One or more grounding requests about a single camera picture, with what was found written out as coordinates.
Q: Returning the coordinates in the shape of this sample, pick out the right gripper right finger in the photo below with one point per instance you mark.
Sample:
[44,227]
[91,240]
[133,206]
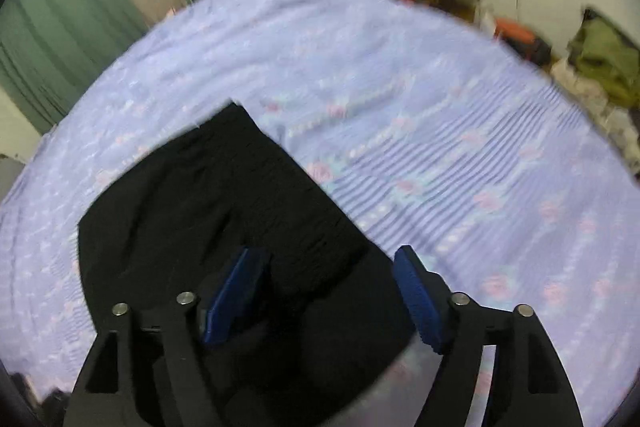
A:
[529,386]

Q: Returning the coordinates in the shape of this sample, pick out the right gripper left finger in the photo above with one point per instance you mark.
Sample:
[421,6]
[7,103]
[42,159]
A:
[146,367]

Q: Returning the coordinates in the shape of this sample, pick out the black pants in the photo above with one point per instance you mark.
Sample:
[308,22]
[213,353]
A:
[326,318]

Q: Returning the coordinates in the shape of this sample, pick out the purple floral bed sheet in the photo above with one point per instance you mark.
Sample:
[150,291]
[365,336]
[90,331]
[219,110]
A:
[421,129]

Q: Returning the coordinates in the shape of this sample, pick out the olive green clothes pile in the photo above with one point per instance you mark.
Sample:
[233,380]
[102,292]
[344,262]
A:
[601,51]

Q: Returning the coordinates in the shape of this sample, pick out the red stool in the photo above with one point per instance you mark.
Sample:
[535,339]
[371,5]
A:
[526,43]

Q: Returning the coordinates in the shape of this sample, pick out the left green curtain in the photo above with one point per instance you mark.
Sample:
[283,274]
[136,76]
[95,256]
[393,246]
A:
[52,51]

